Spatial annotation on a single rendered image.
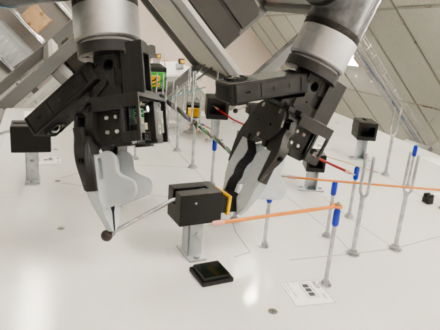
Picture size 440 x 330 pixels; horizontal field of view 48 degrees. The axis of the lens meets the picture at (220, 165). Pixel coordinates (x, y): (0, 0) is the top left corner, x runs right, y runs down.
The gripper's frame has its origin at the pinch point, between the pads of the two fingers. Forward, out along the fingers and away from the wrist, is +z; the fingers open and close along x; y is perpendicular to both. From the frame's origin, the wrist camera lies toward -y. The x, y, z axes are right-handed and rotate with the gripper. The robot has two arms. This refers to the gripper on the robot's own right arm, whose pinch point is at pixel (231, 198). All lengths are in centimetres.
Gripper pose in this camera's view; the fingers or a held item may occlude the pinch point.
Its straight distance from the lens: 64.5
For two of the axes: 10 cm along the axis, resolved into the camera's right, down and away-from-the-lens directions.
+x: -4.4, -3.1, 8.4
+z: -4.5, 8.9, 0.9
